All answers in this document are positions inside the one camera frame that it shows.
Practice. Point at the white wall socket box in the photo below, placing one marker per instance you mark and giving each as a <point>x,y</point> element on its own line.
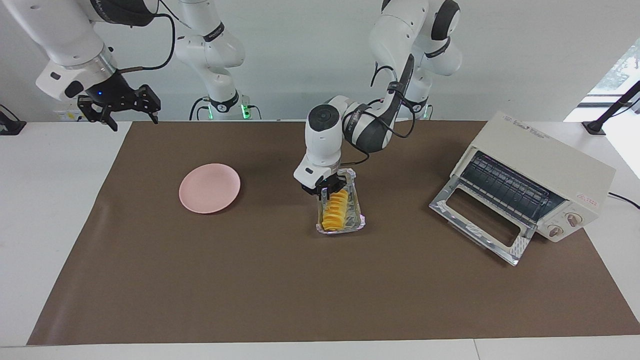
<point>65,116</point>

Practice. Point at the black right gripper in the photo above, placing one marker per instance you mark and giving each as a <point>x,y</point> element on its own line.
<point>119,97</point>

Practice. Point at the black table clamp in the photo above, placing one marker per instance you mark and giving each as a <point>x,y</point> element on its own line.
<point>10,126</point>

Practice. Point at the glass oven door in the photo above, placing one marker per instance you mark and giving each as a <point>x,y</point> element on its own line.
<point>480,235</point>

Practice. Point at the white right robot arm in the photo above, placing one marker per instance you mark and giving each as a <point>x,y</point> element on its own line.
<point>60,30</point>

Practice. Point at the yellow sliced bread loaf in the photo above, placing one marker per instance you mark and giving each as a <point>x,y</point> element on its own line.
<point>334,215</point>

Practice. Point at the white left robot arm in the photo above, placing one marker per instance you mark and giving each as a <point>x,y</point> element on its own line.
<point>325,140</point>

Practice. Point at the brown table mat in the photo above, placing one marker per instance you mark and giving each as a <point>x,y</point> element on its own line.
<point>320,280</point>

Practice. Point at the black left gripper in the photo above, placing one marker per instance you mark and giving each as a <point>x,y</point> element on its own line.
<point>320,185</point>

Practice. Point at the aluminium foil tray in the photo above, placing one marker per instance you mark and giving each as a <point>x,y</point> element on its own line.
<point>356,215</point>

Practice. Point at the pink round plate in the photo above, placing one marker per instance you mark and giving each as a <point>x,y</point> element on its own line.
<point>210,188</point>

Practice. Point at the cream white toaster oven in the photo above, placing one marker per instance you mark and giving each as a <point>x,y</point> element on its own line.
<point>545,155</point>

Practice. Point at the cream oven knob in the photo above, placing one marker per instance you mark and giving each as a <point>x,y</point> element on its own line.
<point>556,230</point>
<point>574,218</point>

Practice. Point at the black camera stand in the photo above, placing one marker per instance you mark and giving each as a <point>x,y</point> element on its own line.
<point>607,112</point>

